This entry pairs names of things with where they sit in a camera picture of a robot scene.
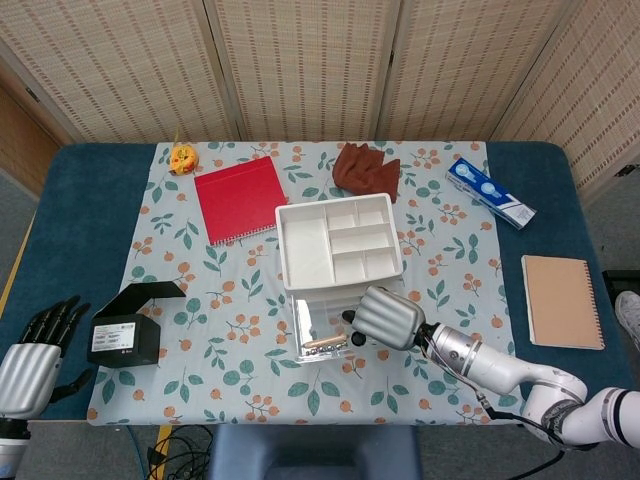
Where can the blue white foil box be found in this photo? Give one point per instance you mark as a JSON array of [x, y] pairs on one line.
[[487, 191]]

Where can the white shoe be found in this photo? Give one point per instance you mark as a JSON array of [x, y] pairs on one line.
[[629, 317]]

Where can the clear plastic box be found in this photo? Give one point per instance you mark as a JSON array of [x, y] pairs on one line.
[[320, 320]]

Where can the brown cloth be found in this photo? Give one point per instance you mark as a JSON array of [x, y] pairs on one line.
[[365, 170]]

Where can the blue padded table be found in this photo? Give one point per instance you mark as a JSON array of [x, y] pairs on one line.
[[85, 210]]

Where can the white compartment tray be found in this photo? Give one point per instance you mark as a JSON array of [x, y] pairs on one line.
[[305, 250]]

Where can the woven folding screen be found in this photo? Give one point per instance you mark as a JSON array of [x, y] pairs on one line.
[[300, 65]]

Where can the red spiral notebook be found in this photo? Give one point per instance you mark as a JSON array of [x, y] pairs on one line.
[[237, 200]]

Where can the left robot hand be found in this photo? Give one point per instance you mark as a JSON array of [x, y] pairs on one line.
[[27, 375]]

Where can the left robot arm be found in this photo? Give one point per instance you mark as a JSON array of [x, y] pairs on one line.
[[12, 445]]

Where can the floral print tablecloth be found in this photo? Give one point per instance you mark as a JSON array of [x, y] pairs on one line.
[[240, 390]]

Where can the kraft spiral notebook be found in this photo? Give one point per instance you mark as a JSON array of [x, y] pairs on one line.
[[562, 302]]

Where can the black round cap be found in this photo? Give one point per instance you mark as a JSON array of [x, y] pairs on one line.
[[358, 340]]

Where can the black box with label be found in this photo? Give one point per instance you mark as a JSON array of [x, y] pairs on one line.
[[125, 337]]

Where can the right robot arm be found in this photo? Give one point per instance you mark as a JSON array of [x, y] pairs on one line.
[[500, 367]]

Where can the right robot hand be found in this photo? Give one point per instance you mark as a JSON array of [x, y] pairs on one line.
[[390, 317]]

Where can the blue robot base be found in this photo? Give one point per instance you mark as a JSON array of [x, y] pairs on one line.
[[310, 452]]

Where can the wooden stick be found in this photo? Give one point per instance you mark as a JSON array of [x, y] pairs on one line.
[[325, 342]]

